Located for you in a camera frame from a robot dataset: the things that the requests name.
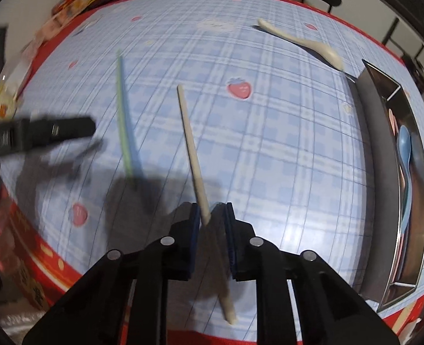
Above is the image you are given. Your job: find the beige chopstick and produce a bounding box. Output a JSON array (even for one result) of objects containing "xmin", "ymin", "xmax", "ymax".
[{"xmin": 177, "ymin": 84, "xmax": 238, "ymax": 325}]

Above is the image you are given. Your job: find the black metal rack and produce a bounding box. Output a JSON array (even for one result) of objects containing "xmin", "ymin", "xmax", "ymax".
[{"xmin": 380, "ymin": 16, "xmax": 424, "ymax": 63}]

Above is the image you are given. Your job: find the cream plastic spoon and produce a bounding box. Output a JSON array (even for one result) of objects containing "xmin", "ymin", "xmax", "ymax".
[{"xmin": 257, "ymin": 18, "xmax": 344, "ymax": 71}]

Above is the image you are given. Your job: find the yellow cartoon cup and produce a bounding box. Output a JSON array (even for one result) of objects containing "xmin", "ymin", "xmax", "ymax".
[{"xmin": 0, "ymin": 88, "xmax": 19, "ymax": 122}]

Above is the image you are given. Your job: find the stainless steel utensil tray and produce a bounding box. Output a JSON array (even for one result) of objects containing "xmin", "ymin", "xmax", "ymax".
[{"xmin": 352, "ymin": 59, "xmax": 424, "ymax": 313}]

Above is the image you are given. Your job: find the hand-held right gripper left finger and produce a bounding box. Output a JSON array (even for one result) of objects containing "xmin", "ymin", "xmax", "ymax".
[{"xmin": 21, "ymin": 201, "xmax": 202, "ymax": 345}]

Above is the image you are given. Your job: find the blue plastic spoon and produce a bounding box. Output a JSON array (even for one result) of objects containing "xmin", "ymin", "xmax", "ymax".
[{"xmin": 398, "ymin": 126, "xmax": 413, "ymax": 232}]

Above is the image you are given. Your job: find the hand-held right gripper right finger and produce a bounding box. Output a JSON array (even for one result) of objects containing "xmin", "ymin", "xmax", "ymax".
[{"xmin": 222, "ymin": 202, "xmax": 401, "ymax": 345}]

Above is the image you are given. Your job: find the pink chopstick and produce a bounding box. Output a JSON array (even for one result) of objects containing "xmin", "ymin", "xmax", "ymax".
[{"xmin": 392, "ymin": 172, "xmax": 408, "ymax": 283}]

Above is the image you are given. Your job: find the pale green chopstick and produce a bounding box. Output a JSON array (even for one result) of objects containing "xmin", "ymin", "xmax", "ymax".
[{"xmin": 116, "ymin": 51, "xmax": 135, "ymax": 179}]

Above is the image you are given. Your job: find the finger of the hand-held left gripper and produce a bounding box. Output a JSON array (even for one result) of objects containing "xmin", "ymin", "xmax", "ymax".
[{"xmin": 19, "ymin": 116, "xmax": 97, "ymax": 150}]

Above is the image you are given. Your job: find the pink snack packet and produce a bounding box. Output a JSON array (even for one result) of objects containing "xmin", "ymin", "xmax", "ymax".
[{"xmin": 35, "ymin": 14, "xmax": 61, "ymax": 41}]

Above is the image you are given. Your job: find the orange snack packet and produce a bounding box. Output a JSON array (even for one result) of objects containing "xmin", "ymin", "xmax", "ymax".
[{"xmin": 51, "ymin": 0, "xmax": 91, "ymax": 17}]

